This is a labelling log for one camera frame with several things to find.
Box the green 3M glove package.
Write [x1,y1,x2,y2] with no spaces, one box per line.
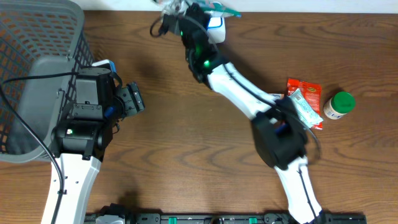
[152,0,243,19]

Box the mint green wipe packet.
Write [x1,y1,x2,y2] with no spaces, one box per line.
[289,89,323,128]

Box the green-lid white jar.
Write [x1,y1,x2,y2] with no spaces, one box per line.
[323,91,356,119]

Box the orange Kleenex tissue pack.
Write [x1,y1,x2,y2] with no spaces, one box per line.
[270,93,285,100]

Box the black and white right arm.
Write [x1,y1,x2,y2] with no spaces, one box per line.
[157,0,323,223]

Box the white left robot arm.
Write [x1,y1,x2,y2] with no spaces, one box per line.
[42,67,145,223]

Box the grey plastic mesh basket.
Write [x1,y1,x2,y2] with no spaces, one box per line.
[1,0,95,145]

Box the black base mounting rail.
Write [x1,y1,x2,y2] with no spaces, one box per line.
[83,212,368,224]

